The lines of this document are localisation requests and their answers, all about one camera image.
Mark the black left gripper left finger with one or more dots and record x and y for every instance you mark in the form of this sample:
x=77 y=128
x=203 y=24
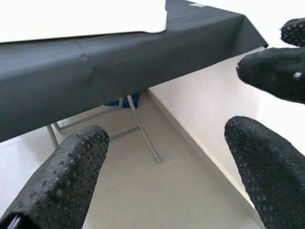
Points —
x=64 y=174

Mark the white plastic table top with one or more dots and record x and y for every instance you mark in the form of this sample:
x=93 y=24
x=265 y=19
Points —
x=71 y=19

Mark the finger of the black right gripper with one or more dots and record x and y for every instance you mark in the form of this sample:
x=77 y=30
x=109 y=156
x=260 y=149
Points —
x=295 y=32
x=274 y=71

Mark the black tablecloth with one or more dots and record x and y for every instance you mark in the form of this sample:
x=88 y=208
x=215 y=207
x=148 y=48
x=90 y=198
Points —
x=119 y=62

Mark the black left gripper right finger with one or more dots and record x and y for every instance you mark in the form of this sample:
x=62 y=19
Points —
x=271 y=171

